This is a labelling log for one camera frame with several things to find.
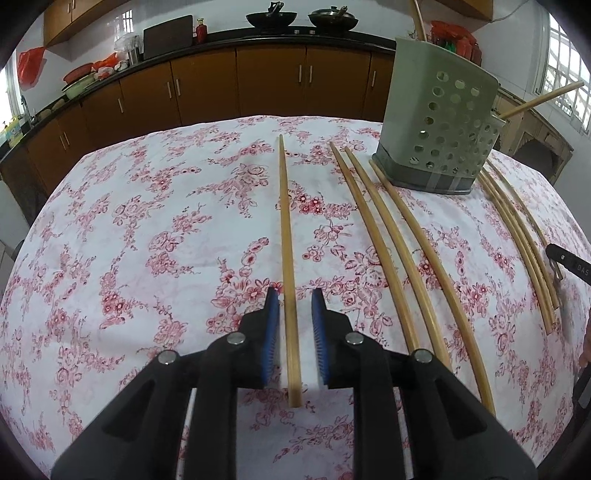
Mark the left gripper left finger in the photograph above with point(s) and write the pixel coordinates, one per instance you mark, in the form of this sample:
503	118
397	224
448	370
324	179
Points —
260	327

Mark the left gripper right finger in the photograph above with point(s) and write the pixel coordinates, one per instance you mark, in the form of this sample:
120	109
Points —
335	362

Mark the wooden chopstick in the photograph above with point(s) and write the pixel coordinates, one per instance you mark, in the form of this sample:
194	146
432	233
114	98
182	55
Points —
418	20
449	290

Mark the barred kitchen window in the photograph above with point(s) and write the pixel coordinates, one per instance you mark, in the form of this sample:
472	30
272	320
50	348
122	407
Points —
563	66

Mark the brown lower kitchen cabinets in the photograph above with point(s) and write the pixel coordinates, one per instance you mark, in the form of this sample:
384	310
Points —
287	75

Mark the far-left group chopstick two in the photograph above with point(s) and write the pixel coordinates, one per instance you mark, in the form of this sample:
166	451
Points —
537	257

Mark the far-left group chopstick one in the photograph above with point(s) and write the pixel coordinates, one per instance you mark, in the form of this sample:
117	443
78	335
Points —
525	251

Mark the far-left group chopstick four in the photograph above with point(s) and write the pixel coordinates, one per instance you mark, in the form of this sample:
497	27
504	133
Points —
558	276

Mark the cream wooden side table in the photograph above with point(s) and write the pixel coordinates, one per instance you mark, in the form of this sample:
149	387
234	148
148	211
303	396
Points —
529	138

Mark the floral pink white tablecloth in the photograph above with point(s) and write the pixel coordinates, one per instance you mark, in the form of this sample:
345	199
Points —
165	241

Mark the green perforated utensil holder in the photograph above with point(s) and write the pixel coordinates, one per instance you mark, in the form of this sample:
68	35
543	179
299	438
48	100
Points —
439	127

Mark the red bottles on side table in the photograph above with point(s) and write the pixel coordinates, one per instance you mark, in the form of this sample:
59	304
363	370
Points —
456	39

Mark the small red bottle on counter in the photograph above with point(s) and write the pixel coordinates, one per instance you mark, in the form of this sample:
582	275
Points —
201	30

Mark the dark cutting board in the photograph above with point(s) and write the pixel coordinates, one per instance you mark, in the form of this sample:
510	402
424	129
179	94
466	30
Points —
167	37

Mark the black lidded wok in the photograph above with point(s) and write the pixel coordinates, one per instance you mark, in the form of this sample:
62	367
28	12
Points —
333	18

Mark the black wok on stove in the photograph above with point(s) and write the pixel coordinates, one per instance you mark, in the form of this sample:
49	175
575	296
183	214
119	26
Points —
275	19

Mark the red bowl on counter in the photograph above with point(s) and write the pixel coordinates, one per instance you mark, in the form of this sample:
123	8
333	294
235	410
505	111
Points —
77	73

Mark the red plastic bag hanging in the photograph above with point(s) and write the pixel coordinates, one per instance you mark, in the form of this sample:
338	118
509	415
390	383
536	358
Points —
29	66

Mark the orange upper wall cabinets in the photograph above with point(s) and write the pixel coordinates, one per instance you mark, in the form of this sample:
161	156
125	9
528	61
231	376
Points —
65	18

